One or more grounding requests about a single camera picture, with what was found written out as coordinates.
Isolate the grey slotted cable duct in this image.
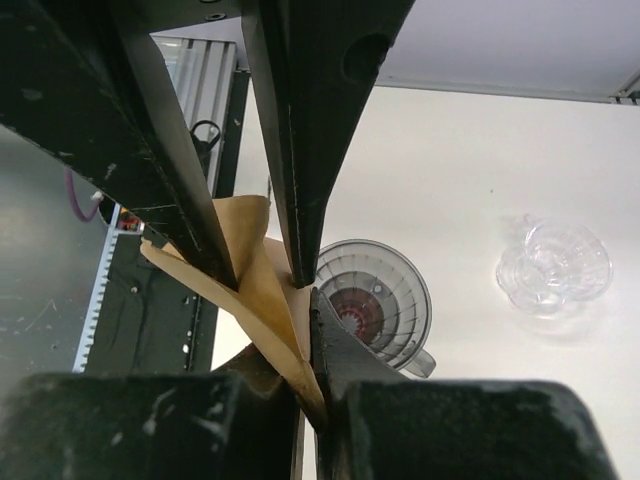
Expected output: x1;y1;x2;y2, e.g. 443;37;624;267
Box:
72;203;121;373

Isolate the clear glass crystal dripper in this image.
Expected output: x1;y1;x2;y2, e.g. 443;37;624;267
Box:
495;214;613;317

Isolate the glass carafe red collar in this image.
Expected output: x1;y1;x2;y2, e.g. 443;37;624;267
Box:
329;287;384;345

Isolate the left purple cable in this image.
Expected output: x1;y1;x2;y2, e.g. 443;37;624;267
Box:
64;167;101;222

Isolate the clear plastic coffee dripper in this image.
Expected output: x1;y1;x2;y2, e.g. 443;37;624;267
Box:
316;239;436;379

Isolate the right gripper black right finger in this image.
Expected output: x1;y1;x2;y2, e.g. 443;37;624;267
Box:
310;291;617;479

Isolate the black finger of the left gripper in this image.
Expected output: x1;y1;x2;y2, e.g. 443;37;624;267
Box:
1;1;236;287
242;0;413;287

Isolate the brown paper coffee filter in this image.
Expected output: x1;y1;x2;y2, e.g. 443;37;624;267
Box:
140;195;327;430

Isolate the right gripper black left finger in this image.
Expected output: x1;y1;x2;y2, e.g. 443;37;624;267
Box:
1;346;302;479

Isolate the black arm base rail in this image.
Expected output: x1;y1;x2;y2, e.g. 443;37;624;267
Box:
84;69;251;374

